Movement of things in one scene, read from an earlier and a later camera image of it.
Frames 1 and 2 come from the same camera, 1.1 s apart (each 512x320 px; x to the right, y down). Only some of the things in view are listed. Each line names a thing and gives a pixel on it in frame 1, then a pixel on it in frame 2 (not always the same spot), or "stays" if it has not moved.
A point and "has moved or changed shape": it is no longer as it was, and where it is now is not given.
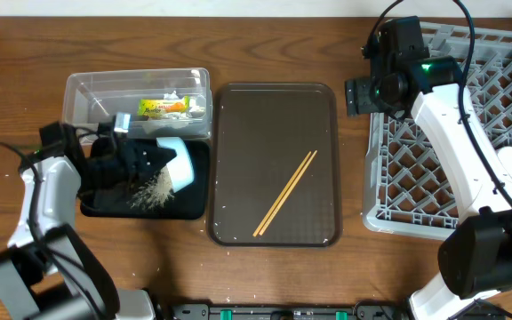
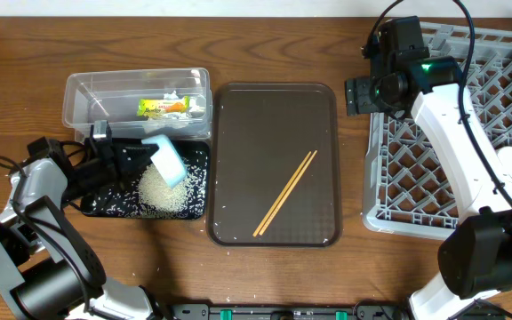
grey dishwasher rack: [409, 187] stays
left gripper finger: [154, 158] to [135, 157]
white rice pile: [156, 194] has moved or changed shape
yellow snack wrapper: [148, 108] stays
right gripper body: [372, 98] stays
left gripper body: [111, 172] stays
